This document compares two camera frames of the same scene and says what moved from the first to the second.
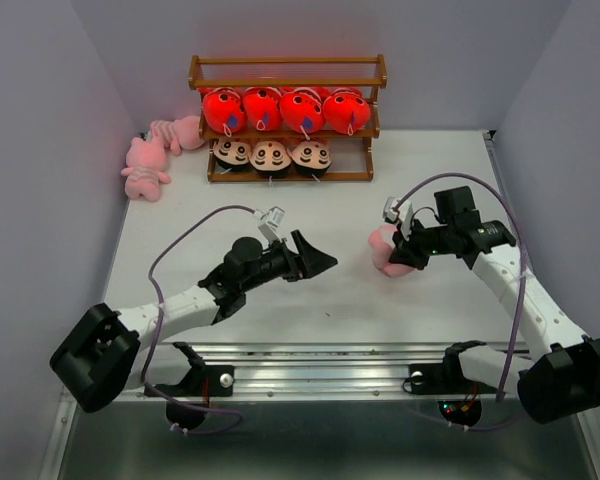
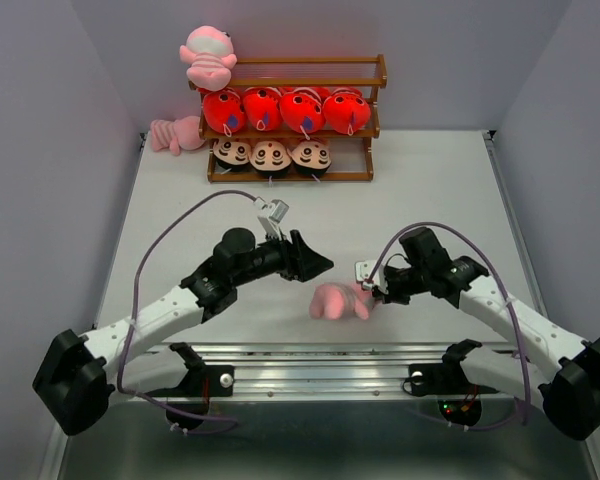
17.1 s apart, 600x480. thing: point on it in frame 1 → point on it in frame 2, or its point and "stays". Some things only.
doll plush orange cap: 232,154 stays
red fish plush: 302,110 stays
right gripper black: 404,251 → 387,294
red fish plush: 346,111 stays
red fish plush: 223,110 stays
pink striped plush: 145,160 → 332,301
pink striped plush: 184,132 stays
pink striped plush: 381,241 → 210,52
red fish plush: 262,106 stays
